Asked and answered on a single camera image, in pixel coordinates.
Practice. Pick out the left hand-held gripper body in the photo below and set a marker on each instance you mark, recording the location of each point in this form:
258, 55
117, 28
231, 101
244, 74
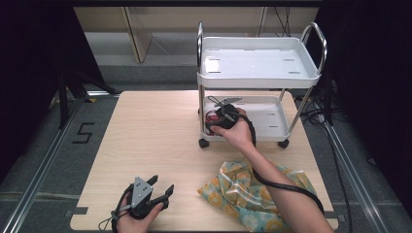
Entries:
141, 194

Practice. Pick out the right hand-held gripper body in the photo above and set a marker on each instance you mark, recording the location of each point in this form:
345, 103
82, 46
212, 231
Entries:
226, 115

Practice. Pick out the white two-tier trolley cart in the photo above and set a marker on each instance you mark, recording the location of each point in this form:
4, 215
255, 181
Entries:
256, 63

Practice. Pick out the fruit-print shopping bag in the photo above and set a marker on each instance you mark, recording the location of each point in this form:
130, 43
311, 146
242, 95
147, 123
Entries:
236, 194

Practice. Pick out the person's right hand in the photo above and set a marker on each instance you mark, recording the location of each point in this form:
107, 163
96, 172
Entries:
239, 134

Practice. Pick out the person's left hand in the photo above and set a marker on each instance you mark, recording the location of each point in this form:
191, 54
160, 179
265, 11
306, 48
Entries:
136, 225

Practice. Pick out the light wooden shelf unit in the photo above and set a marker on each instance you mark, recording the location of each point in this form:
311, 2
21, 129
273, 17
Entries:
142, 29

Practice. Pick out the black metal stand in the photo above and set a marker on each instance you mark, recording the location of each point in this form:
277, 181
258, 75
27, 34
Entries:
63, 97

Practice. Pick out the metal floor rail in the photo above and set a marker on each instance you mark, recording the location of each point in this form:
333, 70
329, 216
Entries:
353, 181
39, 176

